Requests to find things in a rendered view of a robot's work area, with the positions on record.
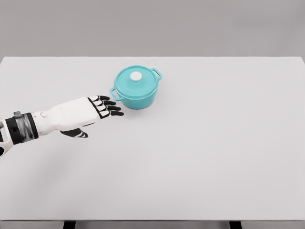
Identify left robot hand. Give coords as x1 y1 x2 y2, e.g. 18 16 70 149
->
55 95 125 139

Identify teal pot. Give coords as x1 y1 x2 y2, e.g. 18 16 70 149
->
109 67 163 110

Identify teal pot lid white knob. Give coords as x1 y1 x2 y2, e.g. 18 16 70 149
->
114 66 161 101

